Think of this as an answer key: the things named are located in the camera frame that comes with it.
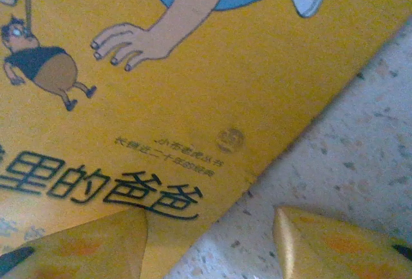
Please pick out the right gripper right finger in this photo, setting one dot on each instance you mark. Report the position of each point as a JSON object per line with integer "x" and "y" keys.
{"x": 338, "y": 253}

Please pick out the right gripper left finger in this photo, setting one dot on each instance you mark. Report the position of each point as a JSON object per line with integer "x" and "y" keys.
{"x": 71, "y": 253}

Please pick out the yellow book blue-shirt boy cover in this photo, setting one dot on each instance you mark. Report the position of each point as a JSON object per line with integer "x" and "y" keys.
{"x": 225, "y": 82}

